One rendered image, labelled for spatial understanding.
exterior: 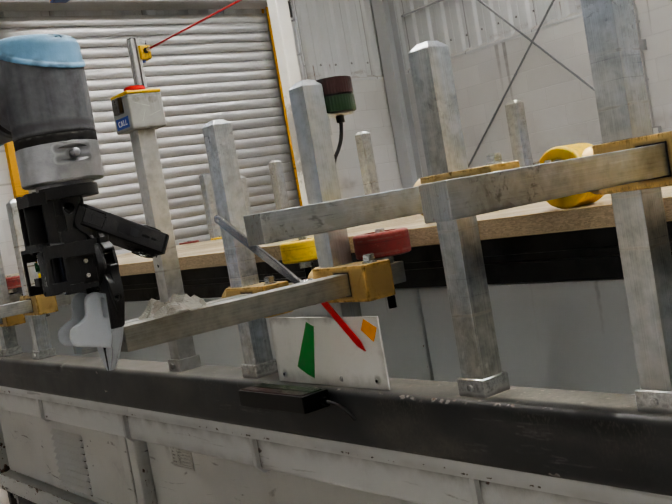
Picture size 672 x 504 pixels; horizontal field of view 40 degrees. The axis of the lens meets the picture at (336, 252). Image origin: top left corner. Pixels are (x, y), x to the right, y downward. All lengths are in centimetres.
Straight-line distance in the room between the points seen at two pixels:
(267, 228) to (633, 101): 37
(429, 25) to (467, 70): 83
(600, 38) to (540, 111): 932
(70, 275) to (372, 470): 56
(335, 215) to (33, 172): 33
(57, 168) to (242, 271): 53
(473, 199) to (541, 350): 66
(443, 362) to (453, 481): 29
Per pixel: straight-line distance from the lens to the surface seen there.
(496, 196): 71
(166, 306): 108
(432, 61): 110
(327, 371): 133
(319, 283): 121
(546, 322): 131
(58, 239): 104
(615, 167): 83
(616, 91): 94
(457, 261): 110
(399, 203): 98
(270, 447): 158
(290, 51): 297
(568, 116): 1003
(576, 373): 130
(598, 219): 116
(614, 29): 94
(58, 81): 104
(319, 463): 147
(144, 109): 171
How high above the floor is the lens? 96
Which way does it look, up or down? 3 degrees down
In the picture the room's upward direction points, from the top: 10 degrees counter-clockwise
